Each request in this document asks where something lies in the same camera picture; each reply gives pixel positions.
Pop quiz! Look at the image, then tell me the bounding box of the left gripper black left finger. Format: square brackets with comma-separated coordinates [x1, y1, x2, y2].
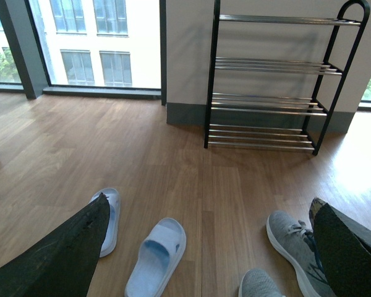
[0, 194, 110, 296]

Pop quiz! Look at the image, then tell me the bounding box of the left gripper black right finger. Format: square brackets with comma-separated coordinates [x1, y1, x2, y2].
[313, 202, 371, 296]

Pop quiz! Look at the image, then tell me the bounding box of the grey knit sneaker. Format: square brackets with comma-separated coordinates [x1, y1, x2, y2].
[238, 269, 284, 297]
[266, 210, 335, 296]

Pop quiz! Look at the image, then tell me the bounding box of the light blue slipper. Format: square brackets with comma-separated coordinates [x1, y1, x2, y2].
[89, 187, 121, 257]
[124, 218, 187, 296]

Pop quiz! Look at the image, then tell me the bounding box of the black metal shoe rack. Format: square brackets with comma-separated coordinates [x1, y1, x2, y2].
[204, 1, 370, 155]

